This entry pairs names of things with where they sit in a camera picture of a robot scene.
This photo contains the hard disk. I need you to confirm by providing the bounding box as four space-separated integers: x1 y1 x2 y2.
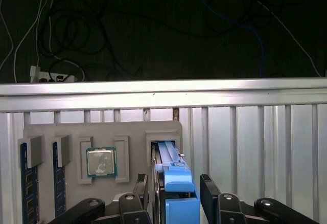
150 140 201 224

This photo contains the white thin cable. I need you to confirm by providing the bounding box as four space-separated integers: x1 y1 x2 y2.
240 0 323 78

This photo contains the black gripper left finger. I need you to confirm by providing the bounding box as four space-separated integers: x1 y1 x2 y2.
47 173 152 224

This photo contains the grey parts rack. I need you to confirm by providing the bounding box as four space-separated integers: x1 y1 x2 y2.
17 121 183 224

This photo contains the blue floor cable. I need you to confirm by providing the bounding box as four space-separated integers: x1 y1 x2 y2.
196 0 265 78

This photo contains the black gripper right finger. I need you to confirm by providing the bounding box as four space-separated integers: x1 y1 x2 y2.
200 173 321 224

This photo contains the black cable tangle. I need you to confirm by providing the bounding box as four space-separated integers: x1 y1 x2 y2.
38 0 144 81

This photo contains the blue RAM stick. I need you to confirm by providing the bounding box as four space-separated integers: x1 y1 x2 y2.
19 142 39 224
52 142 66 211

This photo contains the white power strip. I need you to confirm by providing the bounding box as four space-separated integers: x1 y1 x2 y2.
29 65 78 83

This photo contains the silver CPU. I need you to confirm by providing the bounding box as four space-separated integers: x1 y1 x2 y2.
85 146 118 178

